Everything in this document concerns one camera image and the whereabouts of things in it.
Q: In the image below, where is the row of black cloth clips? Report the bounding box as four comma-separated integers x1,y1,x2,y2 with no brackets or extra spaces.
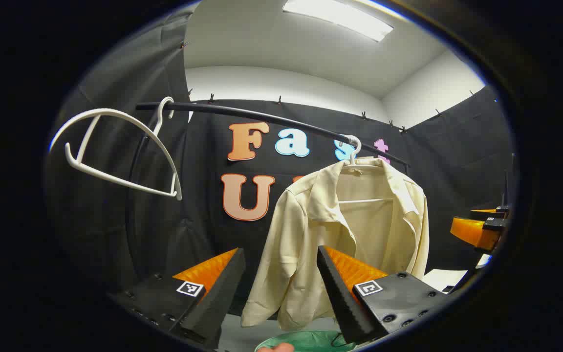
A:
179,42,475,135

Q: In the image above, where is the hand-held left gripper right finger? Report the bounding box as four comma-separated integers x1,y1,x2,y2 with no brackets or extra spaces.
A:
317,245,447,345

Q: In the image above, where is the thin white clothes hanger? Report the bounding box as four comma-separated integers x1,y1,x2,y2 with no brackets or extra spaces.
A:
338,135,395,204

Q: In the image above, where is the black backdrop cloth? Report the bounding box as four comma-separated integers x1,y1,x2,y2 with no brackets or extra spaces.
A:
44,2,517,316

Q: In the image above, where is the black clothes rail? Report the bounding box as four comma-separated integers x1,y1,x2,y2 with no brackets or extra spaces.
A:
124,101,411,267

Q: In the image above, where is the ceiling light panel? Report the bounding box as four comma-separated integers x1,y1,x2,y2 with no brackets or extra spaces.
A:
282,0,394,43

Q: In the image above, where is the wide white clothes hanger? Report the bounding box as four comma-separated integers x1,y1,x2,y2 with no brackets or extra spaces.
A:
48,96,183,201

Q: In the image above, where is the white cabinet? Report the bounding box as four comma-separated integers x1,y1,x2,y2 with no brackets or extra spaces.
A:
422,268,469,293

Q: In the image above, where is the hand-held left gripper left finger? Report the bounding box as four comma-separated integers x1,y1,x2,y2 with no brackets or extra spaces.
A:
108,247,246,350

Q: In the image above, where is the cream button shirt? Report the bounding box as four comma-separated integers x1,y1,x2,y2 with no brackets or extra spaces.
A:
240,157,430,331

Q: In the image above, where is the green laundry hamper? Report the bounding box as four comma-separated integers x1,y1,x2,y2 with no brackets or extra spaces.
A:
255,330,358,352

